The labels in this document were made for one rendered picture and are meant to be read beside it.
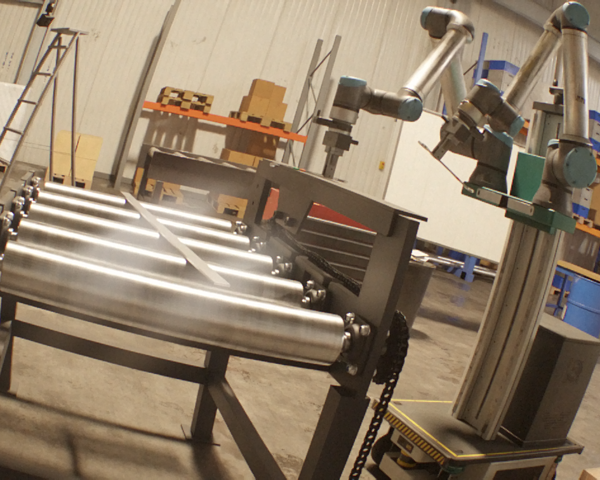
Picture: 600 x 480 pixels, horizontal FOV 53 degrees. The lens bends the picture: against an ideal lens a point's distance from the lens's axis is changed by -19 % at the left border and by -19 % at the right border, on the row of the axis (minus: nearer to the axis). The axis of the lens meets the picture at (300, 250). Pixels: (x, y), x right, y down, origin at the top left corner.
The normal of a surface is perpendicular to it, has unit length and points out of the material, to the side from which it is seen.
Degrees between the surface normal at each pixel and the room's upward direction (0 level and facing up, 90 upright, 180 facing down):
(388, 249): 90
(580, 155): 95
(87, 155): 90
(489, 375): 90
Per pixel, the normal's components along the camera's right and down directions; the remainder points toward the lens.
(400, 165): -0.12, 0.11
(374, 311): -0.92, -0.21
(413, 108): 0.68, 0.35
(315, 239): 0.29, 0.21
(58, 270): 0.39, -0.40
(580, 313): -0.64, -0.07
